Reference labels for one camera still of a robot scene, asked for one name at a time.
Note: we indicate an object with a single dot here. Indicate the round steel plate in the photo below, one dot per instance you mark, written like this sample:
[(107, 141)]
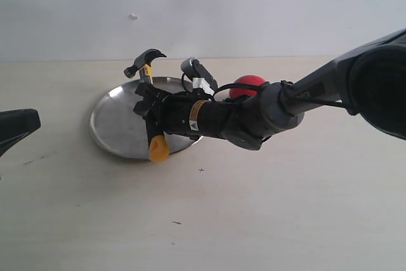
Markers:
[(118, 130)]

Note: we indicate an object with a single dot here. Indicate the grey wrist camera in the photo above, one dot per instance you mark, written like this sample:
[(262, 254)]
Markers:
[(200, 77)]

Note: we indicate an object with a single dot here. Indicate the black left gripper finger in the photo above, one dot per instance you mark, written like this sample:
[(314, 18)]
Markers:
[(17, 125)]

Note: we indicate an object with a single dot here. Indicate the black yellow claw hammer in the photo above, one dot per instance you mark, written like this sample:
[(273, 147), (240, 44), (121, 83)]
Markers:
[(149, 74)]

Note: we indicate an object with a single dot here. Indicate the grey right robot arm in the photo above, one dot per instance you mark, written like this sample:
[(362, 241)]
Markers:
[(368, 81)]

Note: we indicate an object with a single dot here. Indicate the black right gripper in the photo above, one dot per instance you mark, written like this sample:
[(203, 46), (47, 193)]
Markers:
[(171, 111)]

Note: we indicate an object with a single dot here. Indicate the red dome push button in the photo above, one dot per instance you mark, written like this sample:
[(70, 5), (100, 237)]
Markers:
[(240, 86)]

